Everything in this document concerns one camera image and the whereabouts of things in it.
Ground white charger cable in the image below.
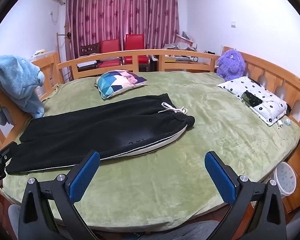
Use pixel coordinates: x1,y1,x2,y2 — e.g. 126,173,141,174
261,100,288,140

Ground white floral pillow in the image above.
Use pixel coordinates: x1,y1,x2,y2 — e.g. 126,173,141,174
217,76,292,127

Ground geometric print pillow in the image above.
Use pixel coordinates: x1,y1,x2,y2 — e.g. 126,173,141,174
95,69,148,99

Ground wooden bed frame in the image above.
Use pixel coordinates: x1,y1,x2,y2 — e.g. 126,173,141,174
0,46,300,195

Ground purple plush toy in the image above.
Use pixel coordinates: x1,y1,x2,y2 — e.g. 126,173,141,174
216,49,246,82

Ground pile of plastic bags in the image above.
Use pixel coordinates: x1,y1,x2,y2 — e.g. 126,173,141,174
162,31,198,52

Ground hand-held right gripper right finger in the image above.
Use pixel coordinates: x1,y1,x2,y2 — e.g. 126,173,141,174
204,151,288,240

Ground person's leg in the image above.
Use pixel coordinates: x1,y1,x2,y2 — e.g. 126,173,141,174
137,220,221,240
7,204,23,240

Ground person's right leg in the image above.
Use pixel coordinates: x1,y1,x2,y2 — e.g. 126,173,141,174
137,220,221,240

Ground green fleece blanket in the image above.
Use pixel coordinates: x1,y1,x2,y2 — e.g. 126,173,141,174
1,70,300,233

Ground white storage container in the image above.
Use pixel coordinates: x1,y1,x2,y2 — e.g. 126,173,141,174
31,48,54,62

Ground wooden coat rack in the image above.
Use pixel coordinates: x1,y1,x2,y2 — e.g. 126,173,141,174
56,21,73,82

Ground wooden nightstand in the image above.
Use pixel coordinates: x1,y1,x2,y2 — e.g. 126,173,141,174
281,142,300,213

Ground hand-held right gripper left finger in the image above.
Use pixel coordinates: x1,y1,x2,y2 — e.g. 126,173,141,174
18,150,100,240

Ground dark green floral cloth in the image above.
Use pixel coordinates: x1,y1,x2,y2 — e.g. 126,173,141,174
241,92,263,108

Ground red chair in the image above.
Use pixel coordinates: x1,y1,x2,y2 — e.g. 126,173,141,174
97,39,122,68
123,34,151,66

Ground dark wooden chair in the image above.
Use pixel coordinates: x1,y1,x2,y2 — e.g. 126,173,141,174
77,42,101,72

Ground person's left leg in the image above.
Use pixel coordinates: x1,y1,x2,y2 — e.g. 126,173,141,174
7,204,23,240

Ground white waste bin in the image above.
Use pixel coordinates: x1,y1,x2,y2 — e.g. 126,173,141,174
272,161,297,197

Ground black pants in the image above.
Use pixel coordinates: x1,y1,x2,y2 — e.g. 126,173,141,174
5,93,196,176

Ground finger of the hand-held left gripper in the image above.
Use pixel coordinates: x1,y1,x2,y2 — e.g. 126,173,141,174
0,141,18,166

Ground maroon floral curtain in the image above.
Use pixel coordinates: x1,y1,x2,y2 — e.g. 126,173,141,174
65,0,180,58

